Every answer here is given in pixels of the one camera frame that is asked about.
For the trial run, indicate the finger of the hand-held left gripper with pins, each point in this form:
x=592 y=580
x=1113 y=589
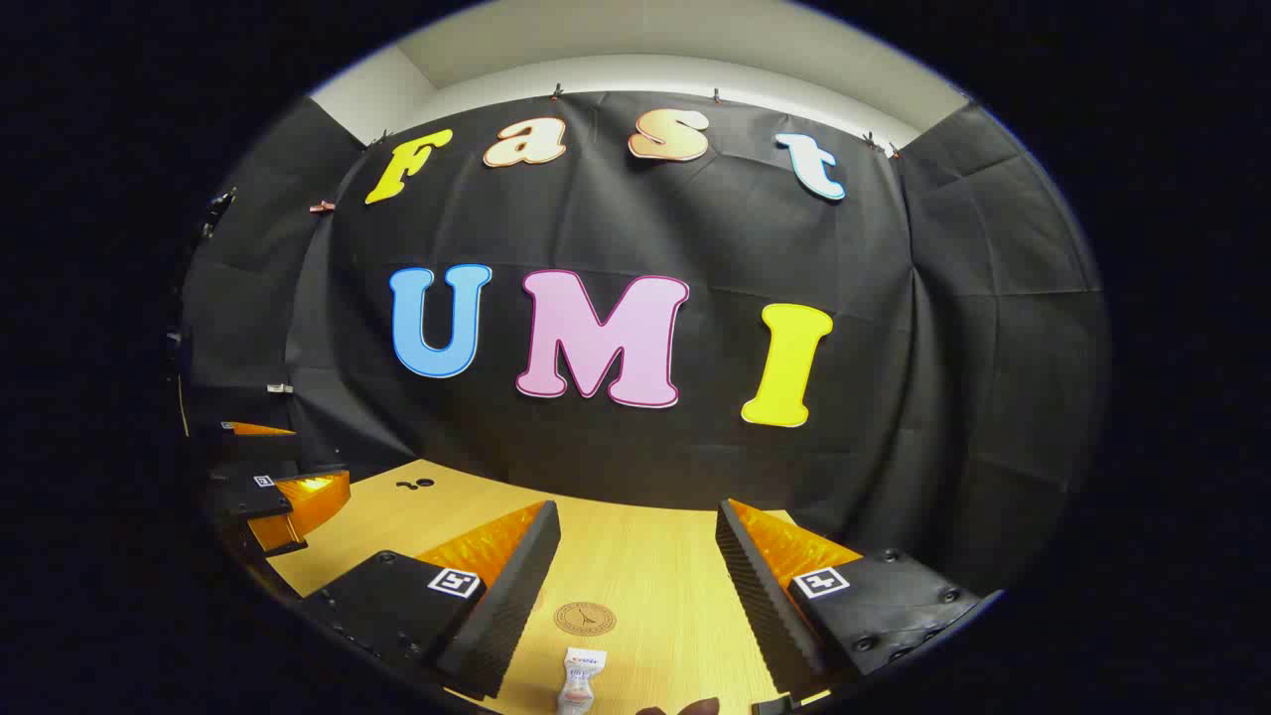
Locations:
x=248 y=447
x=238 y=495

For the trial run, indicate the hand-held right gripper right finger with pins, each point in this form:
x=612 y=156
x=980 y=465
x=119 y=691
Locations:
x=760 y=606

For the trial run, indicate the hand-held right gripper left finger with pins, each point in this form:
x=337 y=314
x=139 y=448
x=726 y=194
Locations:
x=511 y=606

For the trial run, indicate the round brown coaster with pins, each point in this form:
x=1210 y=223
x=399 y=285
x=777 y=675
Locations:
x=584 y=619

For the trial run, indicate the white toothpaste tube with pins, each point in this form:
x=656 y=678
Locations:
x=579 y=680

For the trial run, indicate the wooden desktop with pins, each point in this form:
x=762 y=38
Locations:
x=645 y=566

